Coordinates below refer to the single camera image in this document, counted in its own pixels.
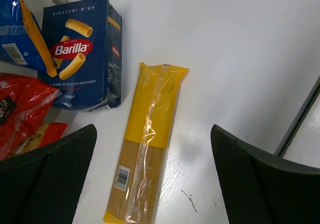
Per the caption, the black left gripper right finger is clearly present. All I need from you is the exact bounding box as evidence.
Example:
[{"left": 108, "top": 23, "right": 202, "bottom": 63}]
[{"left": 210, "top": 124, "right": 320, "bottom": 224}]

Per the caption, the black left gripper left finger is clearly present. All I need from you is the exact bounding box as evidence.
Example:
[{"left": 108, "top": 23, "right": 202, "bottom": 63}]
[{"left": 0, "top": 124, "right": 97, "bottom": 224}]

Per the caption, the blue and orange pasta bag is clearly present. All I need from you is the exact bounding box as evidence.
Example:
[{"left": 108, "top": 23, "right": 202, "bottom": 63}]
[{"left": 0, "top": 0, "right": 57, "bottom": 77}]

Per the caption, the red pasta bag with label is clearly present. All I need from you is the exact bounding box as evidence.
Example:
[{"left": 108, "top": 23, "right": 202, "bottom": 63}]
[{"left": 5, "top": 122, "right": 68, "bottom": 159}]

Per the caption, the red fusilli pasta bag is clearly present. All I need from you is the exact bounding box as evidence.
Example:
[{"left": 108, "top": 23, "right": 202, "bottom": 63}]
[{"left": 0, "top": 73, "right": 62, "bottom": 160}]

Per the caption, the yellow spaghetti packet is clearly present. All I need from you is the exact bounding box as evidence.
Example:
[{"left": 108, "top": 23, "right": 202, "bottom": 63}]
[{"left": 103, "top": 62, "right": 189, "bottom": 224}]

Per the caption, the blue Barilla rigatoni box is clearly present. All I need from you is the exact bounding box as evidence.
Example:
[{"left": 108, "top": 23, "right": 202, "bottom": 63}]
[{"left": 37, "top": 0, "right": 122, "bottom": 112}]

